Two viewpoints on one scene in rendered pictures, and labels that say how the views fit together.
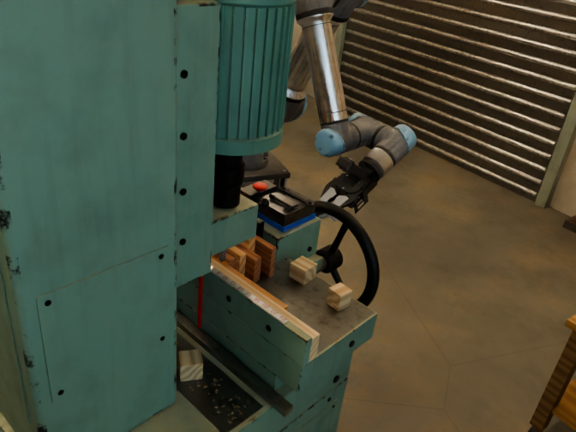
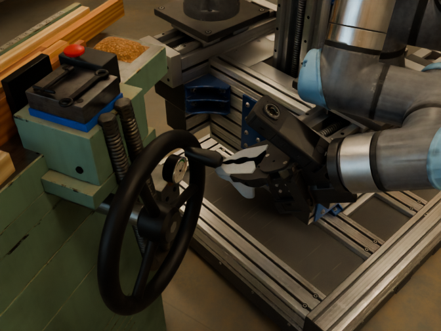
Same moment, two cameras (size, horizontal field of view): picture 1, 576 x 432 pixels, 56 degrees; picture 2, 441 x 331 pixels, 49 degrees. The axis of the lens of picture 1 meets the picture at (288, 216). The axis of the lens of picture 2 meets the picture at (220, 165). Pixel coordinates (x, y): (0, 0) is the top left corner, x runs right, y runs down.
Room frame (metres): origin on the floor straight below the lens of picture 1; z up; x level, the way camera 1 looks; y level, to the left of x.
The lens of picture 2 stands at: (1.05, -0.61, 1.36)
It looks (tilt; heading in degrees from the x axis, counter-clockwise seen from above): 41 degrees down; 74
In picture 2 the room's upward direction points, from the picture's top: straight up
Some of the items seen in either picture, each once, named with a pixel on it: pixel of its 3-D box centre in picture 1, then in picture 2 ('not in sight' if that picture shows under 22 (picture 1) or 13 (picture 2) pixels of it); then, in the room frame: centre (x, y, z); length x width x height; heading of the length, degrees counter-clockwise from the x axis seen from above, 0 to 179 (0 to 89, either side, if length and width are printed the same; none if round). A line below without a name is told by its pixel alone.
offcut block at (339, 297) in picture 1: (339, 297); not in sight; (0.81, -0.11, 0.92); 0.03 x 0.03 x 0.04; 45
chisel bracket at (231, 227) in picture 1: (214, 227); not in sight; (0.83, 0.13, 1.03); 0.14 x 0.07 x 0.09; 140
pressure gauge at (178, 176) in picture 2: not in sight; (173, 171); (1.17, 0.17, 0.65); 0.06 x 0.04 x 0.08; 50
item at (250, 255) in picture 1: (216, 243); not in sight; (0.93, 0.14, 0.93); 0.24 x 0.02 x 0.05; 50
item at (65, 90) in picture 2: (277, 201); (80, 83); (1.02, 0.03, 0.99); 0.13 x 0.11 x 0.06; 50
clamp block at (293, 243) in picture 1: (274, 232); (85, 125); (1.02, 0.02, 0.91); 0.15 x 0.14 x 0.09; 50
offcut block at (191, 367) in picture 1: (190, 364); not in sight; (0.70, 0.14, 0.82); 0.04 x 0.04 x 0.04; 19
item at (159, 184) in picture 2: not in sight; (149, 185); (1.12, 0.22, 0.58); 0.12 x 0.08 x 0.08; 140
